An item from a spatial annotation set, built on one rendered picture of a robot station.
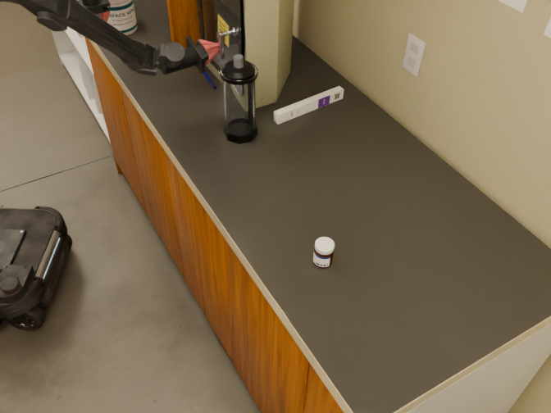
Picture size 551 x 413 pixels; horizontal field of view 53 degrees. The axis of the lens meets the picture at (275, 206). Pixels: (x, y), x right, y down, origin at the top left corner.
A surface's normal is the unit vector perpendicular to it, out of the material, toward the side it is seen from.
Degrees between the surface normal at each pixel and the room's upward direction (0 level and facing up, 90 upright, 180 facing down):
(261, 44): 90
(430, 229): 0
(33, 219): 0
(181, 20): 90
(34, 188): 0
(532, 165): 90
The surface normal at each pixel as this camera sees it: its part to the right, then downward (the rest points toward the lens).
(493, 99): -0.86, 0.35
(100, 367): 0.02, -0.70
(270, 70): 0.50, 0.62
